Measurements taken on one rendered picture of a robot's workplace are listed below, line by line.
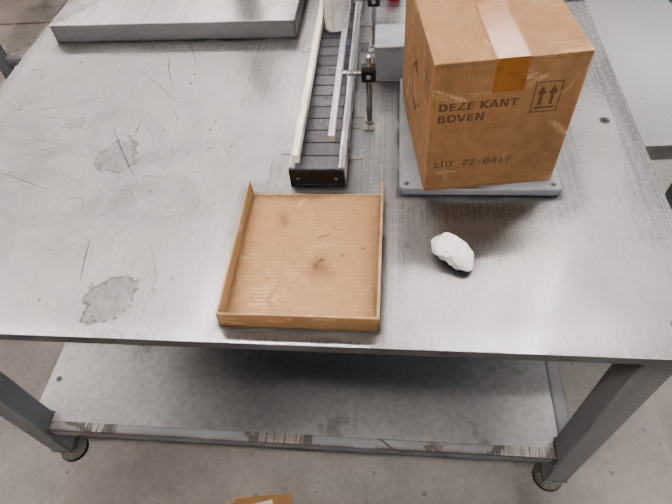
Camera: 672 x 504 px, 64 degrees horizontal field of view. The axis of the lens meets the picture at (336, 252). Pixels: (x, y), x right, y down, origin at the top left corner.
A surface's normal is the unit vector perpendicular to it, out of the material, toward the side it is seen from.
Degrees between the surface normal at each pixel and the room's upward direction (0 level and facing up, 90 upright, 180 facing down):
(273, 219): 0
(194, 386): 1
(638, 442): 0
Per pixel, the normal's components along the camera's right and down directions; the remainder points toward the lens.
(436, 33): -0.07, -0.61
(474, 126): 0.06, 0.79
